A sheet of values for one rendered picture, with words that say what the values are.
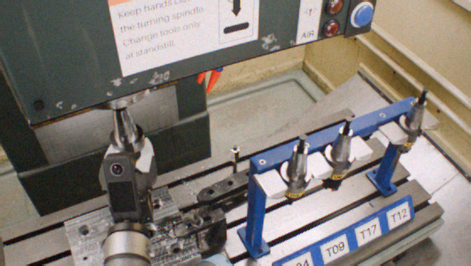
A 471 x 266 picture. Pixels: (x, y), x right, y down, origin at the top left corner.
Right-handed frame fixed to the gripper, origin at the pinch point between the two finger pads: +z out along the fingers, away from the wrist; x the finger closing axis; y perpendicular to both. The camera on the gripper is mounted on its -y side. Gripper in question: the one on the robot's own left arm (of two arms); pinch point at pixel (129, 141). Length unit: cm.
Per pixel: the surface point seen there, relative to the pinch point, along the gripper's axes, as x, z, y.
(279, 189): 28.0, -7.6, 9.6
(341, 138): 41.5, -1.5, 3.2
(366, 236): 54, -6, 38
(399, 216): 66, -2, 38
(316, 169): 36.6, -3.5, 9.8
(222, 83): 26, 94, 66
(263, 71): 46, 101, 66
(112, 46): 5.6, -20.7, -35.3
